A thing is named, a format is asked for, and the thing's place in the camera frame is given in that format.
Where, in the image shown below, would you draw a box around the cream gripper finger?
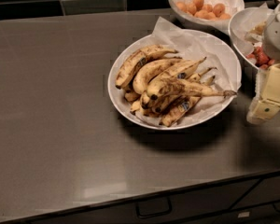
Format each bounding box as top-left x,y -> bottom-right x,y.
246,97 -> 280,125

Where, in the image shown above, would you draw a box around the small lower left banana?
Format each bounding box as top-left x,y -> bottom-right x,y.
124,84 -> 140,102

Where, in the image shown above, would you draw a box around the white bowl with bananas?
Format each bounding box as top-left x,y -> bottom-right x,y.
108,29 -> 242,130

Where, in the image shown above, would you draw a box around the orange fruit pile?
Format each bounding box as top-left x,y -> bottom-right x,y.
175,0 -> 231,21

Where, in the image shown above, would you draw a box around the white bowl with oranges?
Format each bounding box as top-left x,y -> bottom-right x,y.
168,0 -> 245,34

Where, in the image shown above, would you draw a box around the red fruit pieces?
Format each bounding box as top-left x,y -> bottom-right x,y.
246,46 -> 274,69

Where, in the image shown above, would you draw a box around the white bowl with mixed fruit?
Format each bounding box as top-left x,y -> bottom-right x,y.
229,6 -> 273,71

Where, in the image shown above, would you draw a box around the middle curved spotted banana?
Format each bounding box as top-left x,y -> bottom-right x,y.
133,58 -> 182,94

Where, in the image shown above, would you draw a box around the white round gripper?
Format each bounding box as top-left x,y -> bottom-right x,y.
256,3 -> 280,106

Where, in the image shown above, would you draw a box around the lower banana with sticker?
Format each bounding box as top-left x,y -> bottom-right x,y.
159,96 -> 201,127

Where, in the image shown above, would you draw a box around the left drawer handle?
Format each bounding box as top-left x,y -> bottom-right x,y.
135,197 -> 172,218

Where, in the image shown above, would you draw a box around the banana with blue sticker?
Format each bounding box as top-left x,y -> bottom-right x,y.
149,57 -> 206,85

